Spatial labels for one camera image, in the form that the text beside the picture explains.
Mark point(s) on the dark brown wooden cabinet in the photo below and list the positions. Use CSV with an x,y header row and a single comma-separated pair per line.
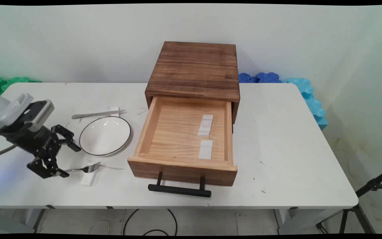
x,y
194,69

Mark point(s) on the light wooden drawer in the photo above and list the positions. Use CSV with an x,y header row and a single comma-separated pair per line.
x,y
177,132

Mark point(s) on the white ribbed camera mount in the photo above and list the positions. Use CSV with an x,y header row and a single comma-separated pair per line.
x,y
13,109

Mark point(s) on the dark blue foam mat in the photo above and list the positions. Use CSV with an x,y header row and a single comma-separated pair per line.
x,y
260,78

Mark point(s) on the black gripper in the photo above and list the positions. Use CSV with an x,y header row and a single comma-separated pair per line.
x,y
31,141

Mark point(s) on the light blue foam mat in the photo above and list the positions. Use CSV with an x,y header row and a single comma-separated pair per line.
x,y
312,103

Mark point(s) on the white plate with black rim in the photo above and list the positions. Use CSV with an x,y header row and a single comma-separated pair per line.
x,y
104,136

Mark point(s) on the white table leg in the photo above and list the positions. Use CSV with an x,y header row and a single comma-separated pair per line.
x,y
297,220

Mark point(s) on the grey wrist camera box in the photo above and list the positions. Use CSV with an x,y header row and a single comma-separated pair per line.
x,y
40,114

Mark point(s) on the silver table knife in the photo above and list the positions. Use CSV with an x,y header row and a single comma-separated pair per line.
x,y
91,114

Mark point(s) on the black tripod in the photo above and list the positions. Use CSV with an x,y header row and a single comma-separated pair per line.
x,y
371,186

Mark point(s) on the small white rest block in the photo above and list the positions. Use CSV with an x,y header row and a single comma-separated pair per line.
x,y
114,108

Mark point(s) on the long white rest block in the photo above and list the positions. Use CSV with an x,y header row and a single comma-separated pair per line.
x,y
87,179

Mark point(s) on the white cutlery rest with dent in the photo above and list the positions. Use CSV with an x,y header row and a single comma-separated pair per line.
x,y
205,126

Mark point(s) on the silver fork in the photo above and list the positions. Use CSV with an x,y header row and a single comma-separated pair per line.
x,y
86,168

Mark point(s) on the flat white cutlery rest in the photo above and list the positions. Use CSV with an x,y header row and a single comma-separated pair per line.
x,y
206,150

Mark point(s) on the green foam mat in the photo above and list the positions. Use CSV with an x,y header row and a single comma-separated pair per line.
x,y
2,83

